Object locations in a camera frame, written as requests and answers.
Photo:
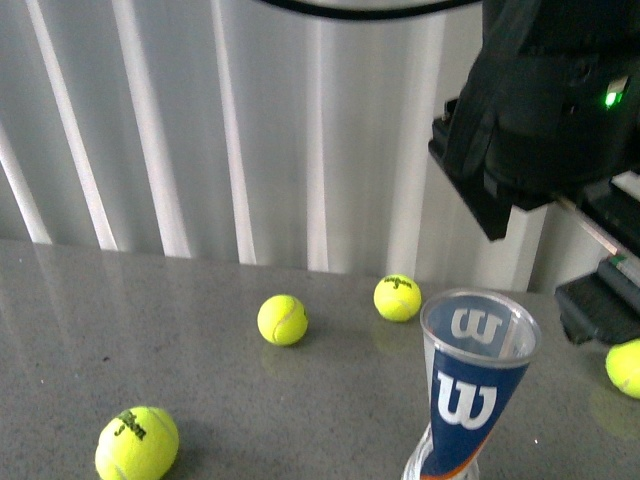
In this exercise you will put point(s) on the far left tennis ball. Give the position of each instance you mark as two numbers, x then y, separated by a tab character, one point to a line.
282	320

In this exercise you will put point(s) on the Wilson 3 tennis ball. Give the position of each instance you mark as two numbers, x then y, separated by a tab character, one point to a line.
397	298

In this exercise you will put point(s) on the white pleated curtain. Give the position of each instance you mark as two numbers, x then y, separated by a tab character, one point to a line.
238	132

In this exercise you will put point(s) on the black gripper finger pad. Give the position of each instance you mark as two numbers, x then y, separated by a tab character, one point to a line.
603	305

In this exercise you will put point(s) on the Wilson tennis ball can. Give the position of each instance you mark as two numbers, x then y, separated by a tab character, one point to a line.
478	346

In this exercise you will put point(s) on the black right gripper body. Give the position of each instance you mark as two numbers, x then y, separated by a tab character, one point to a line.
550	106

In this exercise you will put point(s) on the front left tennis ball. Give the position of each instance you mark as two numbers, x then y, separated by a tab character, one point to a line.
139	443

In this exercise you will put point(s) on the plain yellow tennis ball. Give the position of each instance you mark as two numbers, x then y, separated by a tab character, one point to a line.
622	367

